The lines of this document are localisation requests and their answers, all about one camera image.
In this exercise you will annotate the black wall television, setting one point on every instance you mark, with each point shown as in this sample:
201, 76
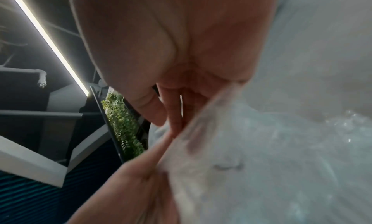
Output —
100, 110

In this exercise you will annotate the green leafy plant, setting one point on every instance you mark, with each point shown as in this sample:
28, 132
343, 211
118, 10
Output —
122, 122

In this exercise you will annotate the pack of straws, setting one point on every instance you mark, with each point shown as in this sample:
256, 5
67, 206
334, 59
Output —
261, 172

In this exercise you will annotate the white angled ceiling panel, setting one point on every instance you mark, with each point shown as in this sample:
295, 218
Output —
29, 163

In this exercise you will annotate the person's left hand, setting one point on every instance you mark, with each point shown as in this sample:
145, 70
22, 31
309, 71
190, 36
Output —
130, 191

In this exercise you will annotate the white ceiling light strip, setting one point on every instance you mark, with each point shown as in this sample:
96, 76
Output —
43, 34

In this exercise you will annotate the person's right hand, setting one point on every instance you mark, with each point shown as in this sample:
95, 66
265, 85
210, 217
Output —
174, 34

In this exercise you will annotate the grey ceiling beam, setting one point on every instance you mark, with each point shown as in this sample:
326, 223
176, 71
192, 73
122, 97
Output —
37, 114

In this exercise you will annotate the white ceiling pipe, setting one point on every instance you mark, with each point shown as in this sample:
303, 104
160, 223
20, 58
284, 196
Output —
23, 70

